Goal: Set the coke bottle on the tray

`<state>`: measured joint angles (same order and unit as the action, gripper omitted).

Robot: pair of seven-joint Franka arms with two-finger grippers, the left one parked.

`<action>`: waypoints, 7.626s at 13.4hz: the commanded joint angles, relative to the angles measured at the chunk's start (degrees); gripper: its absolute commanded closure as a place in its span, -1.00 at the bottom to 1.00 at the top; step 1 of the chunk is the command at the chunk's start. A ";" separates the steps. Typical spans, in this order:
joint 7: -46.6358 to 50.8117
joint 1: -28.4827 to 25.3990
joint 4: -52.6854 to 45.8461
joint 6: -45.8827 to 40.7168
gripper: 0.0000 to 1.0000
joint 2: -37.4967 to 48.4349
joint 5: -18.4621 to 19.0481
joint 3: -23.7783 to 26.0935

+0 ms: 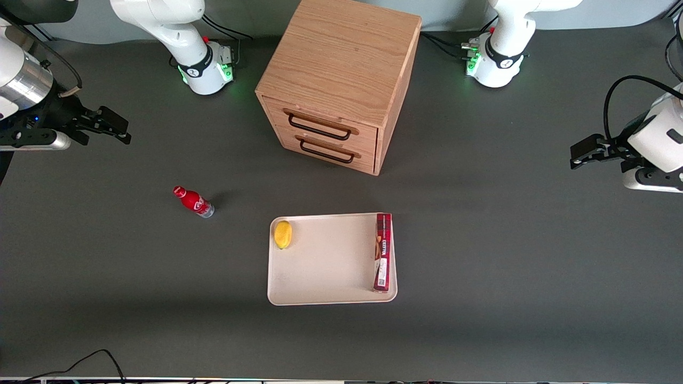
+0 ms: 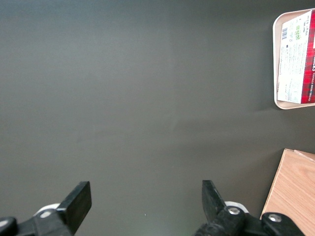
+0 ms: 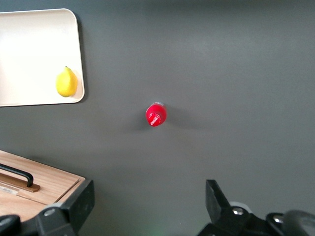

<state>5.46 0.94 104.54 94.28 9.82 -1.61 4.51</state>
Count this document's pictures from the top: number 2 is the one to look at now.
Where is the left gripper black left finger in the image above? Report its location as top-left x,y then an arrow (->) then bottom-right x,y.
0,181 -> 92,236

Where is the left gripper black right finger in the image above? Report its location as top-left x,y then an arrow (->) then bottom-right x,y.
194,180 -> 306,236

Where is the beige plastic tray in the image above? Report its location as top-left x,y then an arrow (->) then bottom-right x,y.
272,8 -> 315,110

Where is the wooden two-drawer cabinet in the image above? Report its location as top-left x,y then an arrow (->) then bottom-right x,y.
260,148 -> 315,236

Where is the red tartan shortbread box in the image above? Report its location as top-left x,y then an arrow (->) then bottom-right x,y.
276,9 -> 315,104

